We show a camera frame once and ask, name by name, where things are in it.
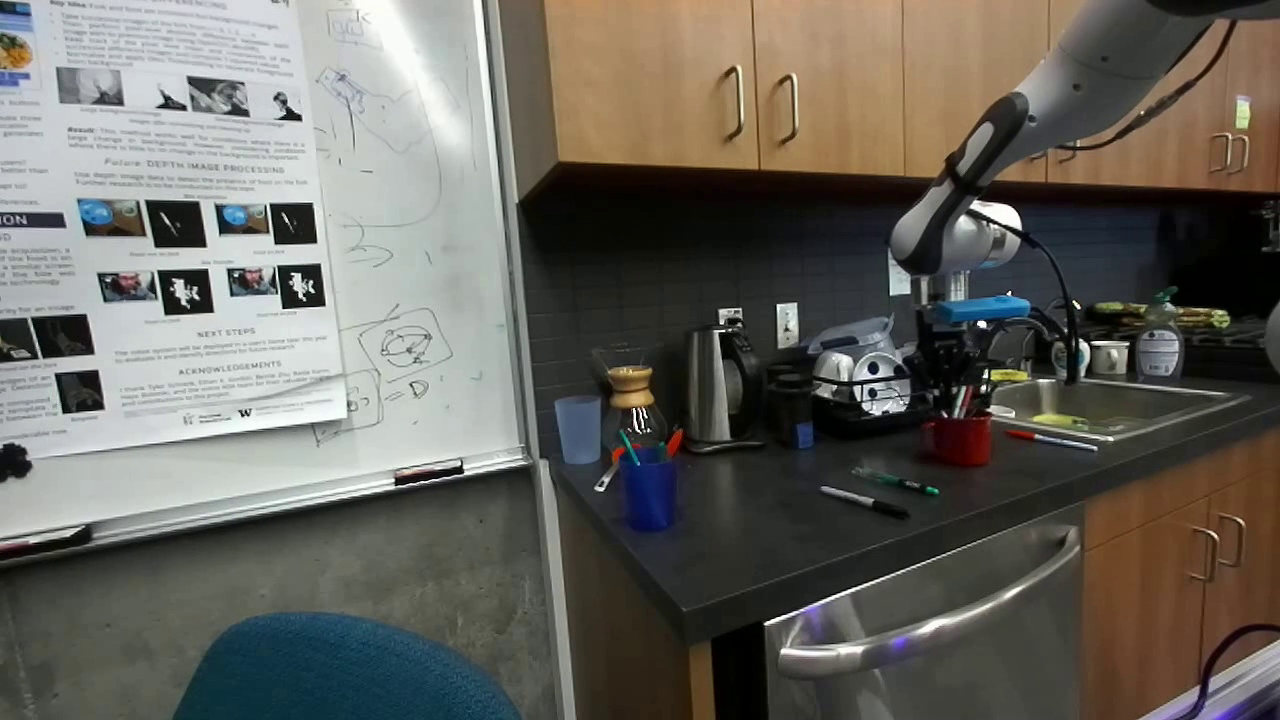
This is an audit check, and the wooden lower cabinet door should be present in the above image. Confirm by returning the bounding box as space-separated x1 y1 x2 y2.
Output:
1080 457 1210 720
1201 428 1280 671

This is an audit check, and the red cup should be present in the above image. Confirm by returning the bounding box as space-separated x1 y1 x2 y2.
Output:
922 413 997 471

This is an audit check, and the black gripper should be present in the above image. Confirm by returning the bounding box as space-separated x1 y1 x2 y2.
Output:
914 321 998 414

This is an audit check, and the red capped white marker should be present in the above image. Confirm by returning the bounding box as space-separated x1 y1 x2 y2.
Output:
1003 422 1105 457
592 445 627 501

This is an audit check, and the stainless steel sink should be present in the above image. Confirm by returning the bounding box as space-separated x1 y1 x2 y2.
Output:
983 377 1252 446

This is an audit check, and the dark whiteboard marker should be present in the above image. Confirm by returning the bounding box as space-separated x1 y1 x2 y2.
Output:
393 457 468 488

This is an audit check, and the black sharpie marker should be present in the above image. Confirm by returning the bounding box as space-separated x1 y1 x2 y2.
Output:
817 478 910 523

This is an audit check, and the black coffee machine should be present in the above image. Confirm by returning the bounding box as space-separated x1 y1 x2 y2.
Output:
1156 196 1280 384

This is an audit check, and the wooden cabinet door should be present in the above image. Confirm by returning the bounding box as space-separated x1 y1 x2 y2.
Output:
1080 457 1210 720
752 0 907 180
540 0 761 171
1201 428 1280 671
1050 25 1237 196
900 0 1073 183
1230 17 1280 196

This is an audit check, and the clear plastic container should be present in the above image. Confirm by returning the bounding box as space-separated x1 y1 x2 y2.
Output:
809 313 905 360

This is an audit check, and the black canister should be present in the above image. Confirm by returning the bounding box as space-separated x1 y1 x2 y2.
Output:
765 349 818 450

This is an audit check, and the silver dishwasher handle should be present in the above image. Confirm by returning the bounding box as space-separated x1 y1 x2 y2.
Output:
777 520 1082 680

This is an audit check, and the white research poster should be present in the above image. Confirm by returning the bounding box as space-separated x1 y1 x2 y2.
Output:
0 0 351 464

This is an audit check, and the blue wrist camera box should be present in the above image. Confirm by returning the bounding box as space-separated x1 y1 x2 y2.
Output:
926 291 1034 328

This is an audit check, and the wooden counter end panel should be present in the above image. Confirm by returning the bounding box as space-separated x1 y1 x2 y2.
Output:
556 464 719 720

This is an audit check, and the shiny chrome cookware piece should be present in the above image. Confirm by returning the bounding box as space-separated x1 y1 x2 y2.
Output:
813 349 914 421

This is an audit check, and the translucent light blue cup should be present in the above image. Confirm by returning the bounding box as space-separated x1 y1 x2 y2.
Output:
550 392 606 467

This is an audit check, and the white paper wall note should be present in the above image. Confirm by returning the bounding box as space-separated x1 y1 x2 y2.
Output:
883 250 972 302

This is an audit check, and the clear soap bottle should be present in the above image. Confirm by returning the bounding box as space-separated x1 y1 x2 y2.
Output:
1132 288 1188 384

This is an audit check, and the wooden upper cabinet door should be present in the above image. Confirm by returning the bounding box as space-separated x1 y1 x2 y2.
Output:
752 0 907 180
1050 25 1237 196
1230 17 1280 196
900 0 1073 183
540 0 761 171

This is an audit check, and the stainless steel dishwasher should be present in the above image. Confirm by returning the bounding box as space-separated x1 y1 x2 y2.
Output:
761 511 1087 720

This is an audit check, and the silver kettle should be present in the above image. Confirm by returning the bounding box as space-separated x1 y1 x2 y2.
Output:
678 321 772 457

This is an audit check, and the plain white mug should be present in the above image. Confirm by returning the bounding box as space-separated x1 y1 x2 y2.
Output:
1087 336 1136 381

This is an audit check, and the black floor cable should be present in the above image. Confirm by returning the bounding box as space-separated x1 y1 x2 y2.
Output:
1176 615 1280 720

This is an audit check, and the whiteboard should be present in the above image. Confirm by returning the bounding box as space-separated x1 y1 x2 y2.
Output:
0 0 534 557

